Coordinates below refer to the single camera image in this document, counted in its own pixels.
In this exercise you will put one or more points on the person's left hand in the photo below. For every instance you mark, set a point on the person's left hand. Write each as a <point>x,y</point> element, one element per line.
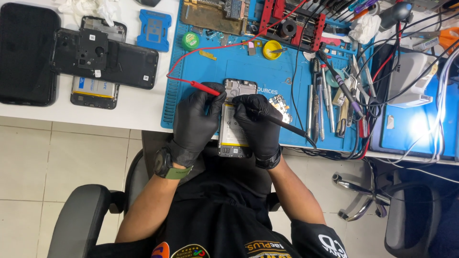
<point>192,122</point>

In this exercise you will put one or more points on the person's right hand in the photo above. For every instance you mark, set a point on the person's right hand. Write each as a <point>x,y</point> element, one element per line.
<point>260,130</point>

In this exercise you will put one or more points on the person's right fingers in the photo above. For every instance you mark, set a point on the person's right fingers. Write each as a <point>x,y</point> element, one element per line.
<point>251,104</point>

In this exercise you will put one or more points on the person's left fingers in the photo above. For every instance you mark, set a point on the person's left fingers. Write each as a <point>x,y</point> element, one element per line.
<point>214,102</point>

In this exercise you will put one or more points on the red multimeter probe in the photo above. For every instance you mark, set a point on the red multimeter probe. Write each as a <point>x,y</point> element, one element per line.
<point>204,88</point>

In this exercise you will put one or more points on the black multimeter probe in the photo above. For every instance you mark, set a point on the black multimeter probe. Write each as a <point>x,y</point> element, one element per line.
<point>287,126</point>

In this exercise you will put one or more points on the small phone circuit board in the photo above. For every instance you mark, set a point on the small phone circuit board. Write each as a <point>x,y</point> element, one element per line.
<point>280,107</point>

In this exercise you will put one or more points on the blue silicone repair mat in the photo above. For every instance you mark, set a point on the blue silicone repair mat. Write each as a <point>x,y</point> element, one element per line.
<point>258,71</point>

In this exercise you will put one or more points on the yellow flat strip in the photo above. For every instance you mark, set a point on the yellow flat strip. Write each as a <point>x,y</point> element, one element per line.
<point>208,55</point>

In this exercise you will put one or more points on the yellow round tin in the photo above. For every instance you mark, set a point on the yellow round tin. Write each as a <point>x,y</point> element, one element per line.
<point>271,50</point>

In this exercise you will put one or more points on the silver tweezers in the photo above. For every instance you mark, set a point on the silver tweezers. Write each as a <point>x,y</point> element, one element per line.
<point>309,111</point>

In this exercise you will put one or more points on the black wrist band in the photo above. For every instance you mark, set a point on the black wrist band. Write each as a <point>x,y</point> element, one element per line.
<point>268,162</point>

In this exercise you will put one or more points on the green round tin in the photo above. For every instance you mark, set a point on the green round tin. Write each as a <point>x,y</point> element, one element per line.
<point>190,41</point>

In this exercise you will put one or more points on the silver screwdriver with red collar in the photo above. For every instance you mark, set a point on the silver screwdriver with red collar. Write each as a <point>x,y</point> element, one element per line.
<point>328,96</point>

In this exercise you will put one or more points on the black tape roll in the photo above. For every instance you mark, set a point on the black tape roll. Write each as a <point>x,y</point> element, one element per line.
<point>288,28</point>

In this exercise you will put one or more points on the brass-coloured metal plate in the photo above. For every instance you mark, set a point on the brass-coloured metal plate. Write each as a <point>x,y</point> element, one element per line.
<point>206,18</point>

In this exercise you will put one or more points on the red and black board holder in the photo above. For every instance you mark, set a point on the red and black board holder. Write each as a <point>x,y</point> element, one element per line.
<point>297,25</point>

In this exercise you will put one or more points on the blue rectangular repair jig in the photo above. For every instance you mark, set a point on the blue rectangular repair jig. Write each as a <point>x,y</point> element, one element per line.
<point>154,30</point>

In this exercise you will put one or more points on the black phone back cover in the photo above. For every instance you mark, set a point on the black phone back cover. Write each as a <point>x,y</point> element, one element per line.
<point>125,66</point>

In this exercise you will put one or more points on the person's black printed shirt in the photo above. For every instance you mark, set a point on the person's black printed shirt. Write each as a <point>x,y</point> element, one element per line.
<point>229,215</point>

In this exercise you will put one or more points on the opened phone with blue-label battery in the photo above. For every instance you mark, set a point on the opened phone with blue-label battery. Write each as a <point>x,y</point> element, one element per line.
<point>94,93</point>

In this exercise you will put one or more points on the crumpled white tissue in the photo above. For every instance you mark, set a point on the crumpled white tissue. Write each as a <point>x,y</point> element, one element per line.
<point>89,8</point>
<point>364,28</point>

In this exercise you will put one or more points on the white plastic device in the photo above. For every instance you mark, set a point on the white plastic device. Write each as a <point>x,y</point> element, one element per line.
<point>408,80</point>

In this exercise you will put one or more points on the glossy blue work mat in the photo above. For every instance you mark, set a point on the glossy blue work mat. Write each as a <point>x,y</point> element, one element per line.
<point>412,125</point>

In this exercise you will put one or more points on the black microscope lamp head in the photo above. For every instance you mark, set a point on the black microscope lamp head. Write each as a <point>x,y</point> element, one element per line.
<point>394,14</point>

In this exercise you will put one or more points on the black office chair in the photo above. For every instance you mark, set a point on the black office chair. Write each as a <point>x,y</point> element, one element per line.
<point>82,218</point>

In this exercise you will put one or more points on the grey office chair with chrome base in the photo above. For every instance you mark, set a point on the grey office chair with chrome base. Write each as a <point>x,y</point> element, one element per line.
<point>412,208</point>

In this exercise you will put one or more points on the large black phone screen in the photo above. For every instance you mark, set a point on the large black phone screen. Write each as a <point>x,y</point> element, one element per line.
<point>25,53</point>

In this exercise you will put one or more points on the black plastic phone frame part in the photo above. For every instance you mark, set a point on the black plastic phone frame part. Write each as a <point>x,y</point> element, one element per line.
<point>91,48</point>

